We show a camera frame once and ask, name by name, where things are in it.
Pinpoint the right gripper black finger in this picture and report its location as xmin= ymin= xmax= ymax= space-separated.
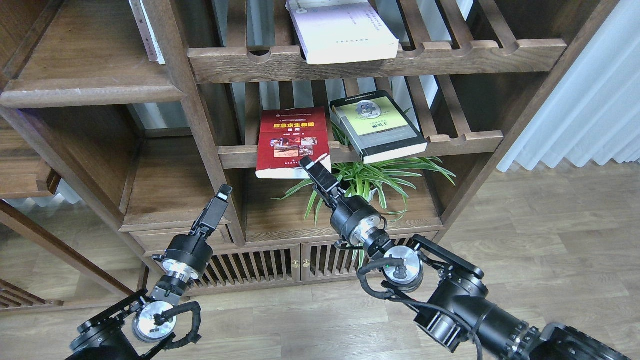
xmin=299 ymin=156 xmax=343 ymax=198

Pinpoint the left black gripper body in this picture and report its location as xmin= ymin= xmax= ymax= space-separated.
xmin=152 ymin=228 xmax=214 ymax=281

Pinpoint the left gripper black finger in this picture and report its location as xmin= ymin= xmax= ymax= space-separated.
xmin=196 ymin=184 xmax=233 ymax=236

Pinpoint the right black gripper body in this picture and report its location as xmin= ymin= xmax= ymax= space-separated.
xmin=321 ymin=194 xmax=387 ymax=247

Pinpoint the red paperback book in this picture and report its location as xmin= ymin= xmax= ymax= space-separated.
xmin=255 ymin=106 xmax=332 ymax=179

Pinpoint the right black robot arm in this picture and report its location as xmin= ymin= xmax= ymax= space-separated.
xmin=299 ymin=157 xmax=626 ymax=360

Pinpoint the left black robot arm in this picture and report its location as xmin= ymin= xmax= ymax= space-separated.
xmin=70 ymin=184 xmax=233 ymax=360

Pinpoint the white plant pot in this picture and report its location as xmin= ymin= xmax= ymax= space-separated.
xmin=331 ymin=178 xmax=376 ymax=213

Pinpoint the green spider plant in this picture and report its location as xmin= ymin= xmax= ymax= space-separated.
xmin=272 ymin=120 xmax=457 ymax=271

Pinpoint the black and green book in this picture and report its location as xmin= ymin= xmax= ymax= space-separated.
xmin=329 ymin=89 xmax=428 ymax=164

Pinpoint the dark wooden bookshelf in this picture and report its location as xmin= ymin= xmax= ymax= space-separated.
xmin=1 ymin=0 xmax=618 ymax=296

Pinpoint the white and lilac book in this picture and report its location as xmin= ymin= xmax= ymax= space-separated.
xmin=286 ymin=0 xmax=399 ymax=65

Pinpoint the upright white book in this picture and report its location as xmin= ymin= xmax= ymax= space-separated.
xmin=128 ymin=0 xmax=166 ymax=65

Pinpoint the white curtain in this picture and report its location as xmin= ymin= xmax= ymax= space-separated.
xmin=497 ymin=0 xmax=640 ymax=173

